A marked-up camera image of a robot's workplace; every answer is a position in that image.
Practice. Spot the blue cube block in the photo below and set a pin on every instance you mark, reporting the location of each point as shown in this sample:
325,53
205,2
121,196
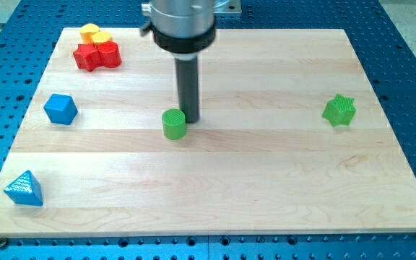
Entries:
60,109

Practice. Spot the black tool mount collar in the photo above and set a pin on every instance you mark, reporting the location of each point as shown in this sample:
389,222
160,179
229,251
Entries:
184,45

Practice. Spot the red cylinder block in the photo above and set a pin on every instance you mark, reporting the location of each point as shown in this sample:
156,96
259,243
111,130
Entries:
110,55

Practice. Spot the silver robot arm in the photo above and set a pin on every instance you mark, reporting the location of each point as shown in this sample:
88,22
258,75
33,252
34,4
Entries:
183,28

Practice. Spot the green cylinder block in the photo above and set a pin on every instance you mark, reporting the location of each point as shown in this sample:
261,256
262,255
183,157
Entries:
174,124

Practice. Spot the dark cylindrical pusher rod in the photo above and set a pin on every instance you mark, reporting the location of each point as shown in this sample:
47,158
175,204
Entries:
187,79

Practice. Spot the blue triangle block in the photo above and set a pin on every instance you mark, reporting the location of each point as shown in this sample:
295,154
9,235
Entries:
25,190

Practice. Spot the light wooden board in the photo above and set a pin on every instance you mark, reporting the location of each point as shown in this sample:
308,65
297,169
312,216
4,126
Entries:
260,160

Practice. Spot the silver mounting plate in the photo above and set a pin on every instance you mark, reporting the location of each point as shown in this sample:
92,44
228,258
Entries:
227,8

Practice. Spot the yellow hexagon block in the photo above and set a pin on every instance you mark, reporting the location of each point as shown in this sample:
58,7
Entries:
101,37

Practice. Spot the yellow cylinder block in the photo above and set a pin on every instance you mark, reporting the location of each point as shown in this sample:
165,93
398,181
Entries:
87,31

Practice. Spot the green star block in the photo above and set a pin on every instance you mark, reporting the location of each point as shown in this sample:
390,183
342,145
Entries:
340,110

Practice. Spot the red star block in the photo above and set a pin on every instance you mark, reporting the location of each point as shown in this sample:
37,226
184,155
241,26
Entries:
87,57

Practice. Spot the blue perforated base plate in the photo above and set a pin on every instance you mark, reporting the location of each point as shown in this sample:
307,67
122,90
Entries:
28,39

